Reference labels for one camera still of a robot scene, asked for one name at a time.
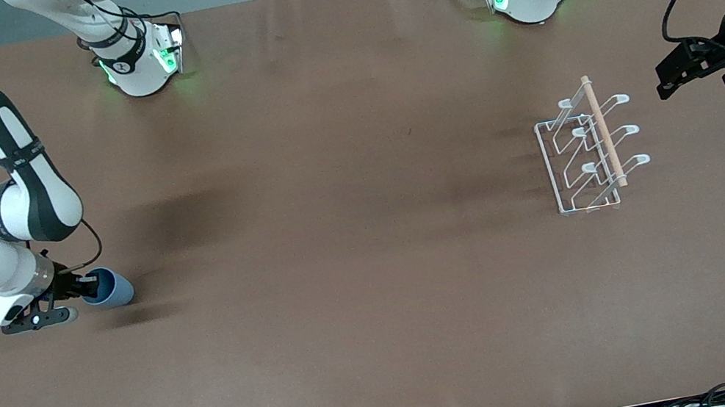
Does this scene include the blue plastic cup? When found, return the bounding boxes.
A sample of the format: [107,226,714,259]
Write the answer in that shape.
[79,263,137,313]

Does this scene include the brown table cover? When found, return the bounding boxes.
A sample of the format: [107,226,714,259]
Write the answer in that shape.
[0,0,725,407]

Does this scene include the white wire cup holder rack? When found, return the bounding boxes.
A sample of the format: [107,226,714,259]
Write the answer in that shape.
[527,67,659,221]

